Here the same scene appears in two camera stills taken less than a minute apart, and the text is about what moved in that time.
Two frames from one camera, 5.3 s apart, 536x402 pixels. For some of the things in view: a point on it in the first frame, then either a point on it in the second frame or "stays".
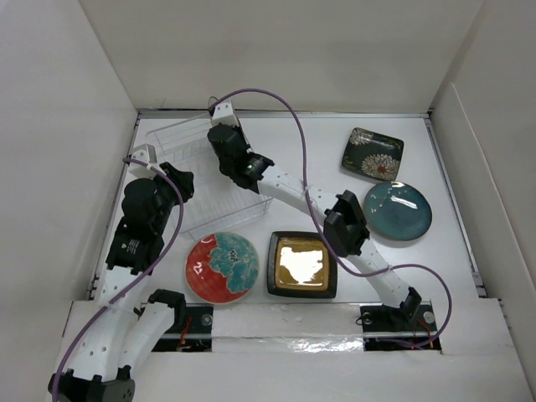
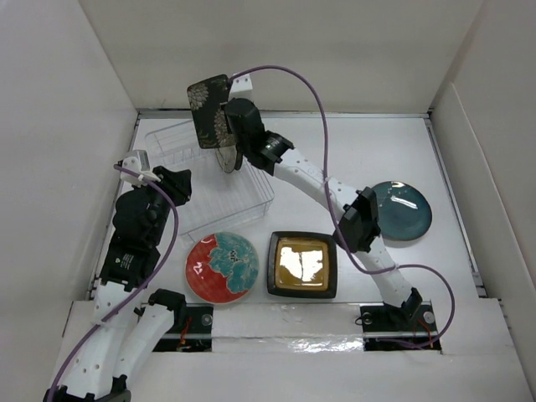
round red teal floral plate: [221, 267] stays
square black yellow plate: [301, 264] stays
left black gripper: [184, 184] stays
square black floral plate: [373, 154] to [209, 116]
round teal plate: [398, 212] stays
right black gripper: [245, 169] to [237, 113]
